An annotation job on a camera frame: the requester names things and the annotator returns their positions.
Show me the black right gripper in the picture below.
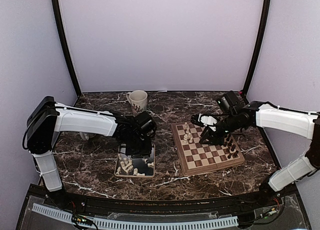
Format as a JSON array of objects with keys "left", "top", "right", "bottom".
[{"left": 199, "top": 113, "right": 240, "bottom": 146}]

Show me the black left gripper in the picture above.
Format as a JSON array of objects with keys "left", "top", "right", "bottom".
[{"left": 125, "top": 132, "right": 152, "bottom": 158}]

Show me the silver metal tray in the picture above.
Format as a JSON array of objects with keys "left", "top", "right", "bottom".
[{"left": 113, "top": 144, "right": 156, "bottom": 178}]

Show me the white chess queen piece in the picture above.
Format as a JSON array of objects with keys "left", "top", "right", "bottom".
[{"left": 183, "top": 136, "right": 190, "bottom": 144}]

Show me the wooden chessboard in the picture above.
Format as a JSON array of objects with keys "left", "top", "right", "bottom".
[{"left": 171, "top": 122, "right": 245, "bottom": 176}]

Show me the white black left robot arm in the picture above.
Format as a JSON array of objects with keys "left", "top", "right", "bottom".
[{"left": 22, "top": 96, "right": 157, "bottom": 208}]

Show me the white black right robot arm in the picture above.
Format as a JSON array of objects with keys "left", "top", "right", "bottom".
[{"left": 191, "top": 91, "right": 320, "bottom": 207}]

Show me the dark chess pieces row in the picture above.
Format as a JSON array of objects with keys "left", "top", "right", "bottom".
[{"left": 223, "top": 135, "right": 239, "bottom": 159}]

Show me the white pieces pile in tray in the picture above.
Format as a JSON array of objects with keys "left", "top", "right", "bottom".
[{"left": 115, "top": 153, "right": 155, "bottom": 177}]

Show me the white floral ceramic mug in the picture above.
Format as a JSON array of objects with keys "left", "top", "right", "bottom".
[{"left": 126, "top": 90, "right": 148, "bottom": 115}]

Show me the white mug orange interior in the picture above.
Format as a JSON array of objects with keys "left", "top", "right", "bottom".
[{"left": 79, "top": 132, "right": 96, "bottom": 141}]

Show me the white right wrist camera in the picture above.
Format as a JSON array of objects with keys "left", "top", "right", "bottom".
[{"left": 190, "top": 113, "right": 218, "bottom": 127}]

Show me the right black frame post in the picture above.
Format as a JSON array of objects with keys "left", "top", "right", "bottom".
[{"left": 242, "top": 0, "right": 271, "bottom": 98}]

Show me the black frame post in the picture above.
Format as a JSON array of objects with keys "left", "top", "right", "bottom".
[
  {"left": 242, "top": 0, "right": 271, "bottom": 98},
  {"left": 51, "top": 0, "right": 82, "bottom": 97}
]

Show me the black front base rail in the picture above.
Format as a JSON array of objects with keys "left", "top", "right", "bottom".
[{"left": 24, "top": 184, "right": 301, "bottom": 218}]

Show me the white slotted cable duct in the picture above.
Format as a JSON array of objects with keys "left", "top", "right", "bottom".
[{"left": 31, "top": 203, "right": 239, "bottom": 229}]

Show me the left black frame post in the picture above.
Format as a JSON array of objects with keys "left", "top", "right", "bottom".
[{"left": 51, "top": 0, "right": 82, "bottom": 97}]

